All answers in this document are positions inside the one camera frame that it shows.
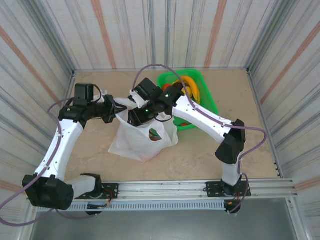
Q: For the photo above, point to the white plastic bag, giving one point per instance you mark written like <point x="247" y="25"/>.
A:
<point x="135" y="145"/>

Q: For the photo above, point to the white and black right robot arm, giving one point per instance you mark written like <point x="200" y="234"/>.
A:
<point x="200" y="115"/>

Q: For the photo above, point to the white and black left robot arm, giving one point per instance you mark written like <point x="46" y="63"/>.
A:
<point x="62" y="140"/>

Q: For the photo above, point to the small red-orange fake fruit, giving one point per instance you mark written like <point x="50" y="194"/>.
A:
<point x="185" y="124"/>

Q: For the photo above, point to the yellow fake banana bunch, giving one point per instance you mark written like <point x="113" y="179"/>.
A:
<point x="192" y="83"/>

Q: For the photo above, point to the green plastic basket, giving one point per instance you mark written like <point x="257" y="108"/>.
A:
<point x="208" y="100"/>

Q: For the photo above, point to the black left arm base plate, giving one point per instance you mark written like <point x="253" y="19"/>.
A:
<point x="111" y="190"/>

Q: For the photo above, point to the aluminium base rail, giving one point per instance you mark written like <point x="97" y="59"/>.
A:
<point x="162" y="187"/>

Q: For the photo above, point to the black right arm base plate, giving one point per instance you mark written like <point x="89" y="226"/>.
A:
<point x="212" y="188"/>

